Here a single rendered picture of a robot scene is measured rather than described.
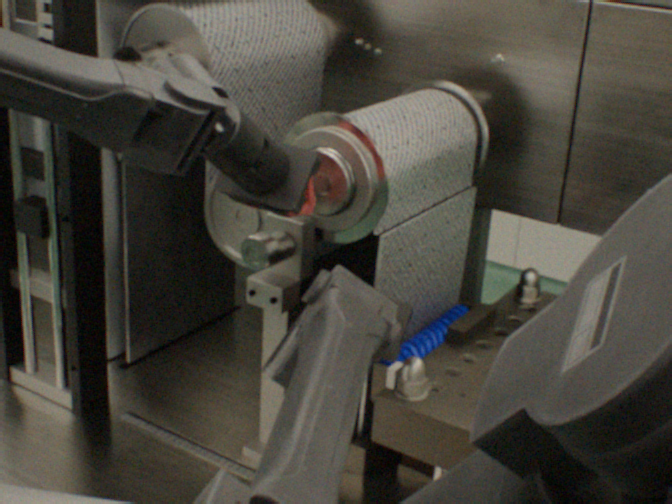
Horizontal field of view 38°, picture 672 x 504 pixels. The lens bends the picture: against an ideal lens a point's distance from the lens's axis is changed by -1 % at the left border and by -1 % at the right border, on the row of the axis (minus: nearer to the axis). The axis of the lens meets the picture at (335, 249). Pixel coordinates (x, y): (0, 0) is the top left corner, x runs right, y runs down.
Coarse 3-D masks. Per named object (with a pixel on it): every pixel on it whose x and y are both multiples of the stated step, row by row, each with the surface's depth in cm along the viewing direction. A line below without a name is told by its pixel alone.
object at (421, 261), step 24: (432, 216) 116; (456, 216) 122; (384, 240) 107; (408, 240) 112; (432, 240) 118; (456, 240) 125; (384, 264) 109; (408, 264) 114; (432, 264) 120; (456, 264) 127; (384, 288) 111; (408, 288) 116; (432, 288) 123; (456, 288) 130; (432, 312) 125; (408, 336) 121
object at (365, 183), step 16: (320, 128) 106; (304, 144) 107; (320, 144) 106; (336, 144) 105; (352, 144) 104; (352, 160) 104; (368, 160) 104; (368, 176) 104; (368, 192) 105; (352, 208) 106; (368, 208) 106; (320, 224) 109; (336, 224) 108; (352, 224) 107
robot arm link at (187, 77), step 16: (160, 64) 92; (176, 64) 93; (192, 64) 94; (176, 80) 84; (192, 80) 86; (208, 80) 92; (176, 96) 83; (192, 96) 83; (208, 96) 85; (224, 96) 94; (208, 128) 87; (192, 144) 88; (192, 160) 88; (160, 176) 87
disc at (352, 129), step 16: (320, 112) 106; (304, 128) 108; (336, 128) 106; (352, 128) 104; (288, 144) 110; (368, 144) 104; (384, 160) 104; (384, 176) 104; (384, 192) 104; (384, 208) 105; (368, 224) 107; (336, 240) 110; (352, 240) 109
